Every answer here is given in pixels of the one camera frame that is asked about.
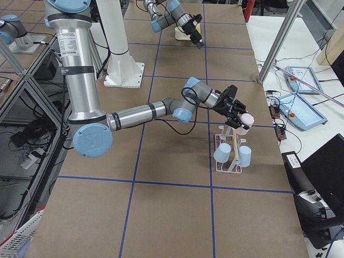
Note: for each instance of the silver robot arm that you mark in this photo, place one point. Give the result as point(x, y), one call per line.
point(175, 14)
point(91, 121)

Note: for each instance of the white wire cup rack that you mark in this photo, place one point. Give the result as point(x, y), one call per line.
point(235, 141)

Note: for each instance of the white perforated basket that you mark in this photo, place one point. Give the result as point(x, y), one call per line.
point(18, 243)

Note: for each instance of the teach pendant tablet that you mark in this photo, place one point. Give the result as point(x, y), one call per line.
point(300, 112)
point(307, 75)

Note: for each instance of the light blue plastic cup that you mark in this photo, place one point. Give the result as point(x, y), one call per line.
point(222, 153)

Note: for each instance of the light blue cup on rack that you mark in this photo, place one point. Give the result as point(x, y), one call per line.
point(245, 153)

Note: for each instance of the aluminium frame post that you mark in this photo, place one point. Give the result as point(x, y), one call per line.
point(280, 38)

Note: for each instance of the red cylinder tube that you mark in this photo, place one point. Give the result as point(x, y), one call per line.
point(248, 10)

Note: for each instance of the far teach pendant tablet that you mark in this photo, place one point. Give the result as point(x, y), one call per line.
point(307, 75)

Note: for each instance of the near teach pendant tablet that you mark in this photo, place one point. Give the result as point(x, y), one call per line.
point(300, 112)

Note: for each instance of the pink plastic cup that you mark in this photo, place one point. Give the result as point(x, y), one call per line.
point(247, 121)

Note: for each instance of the cream plastic tray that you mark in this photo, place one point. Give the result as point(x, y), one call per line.
point(182, 34)

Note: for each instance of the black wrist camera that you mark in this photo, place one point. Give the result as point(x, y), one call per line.
point(230, 93)

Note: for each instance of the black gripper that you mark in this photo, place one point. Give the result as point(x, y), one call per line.
point(190, 29)
point(223, 106)

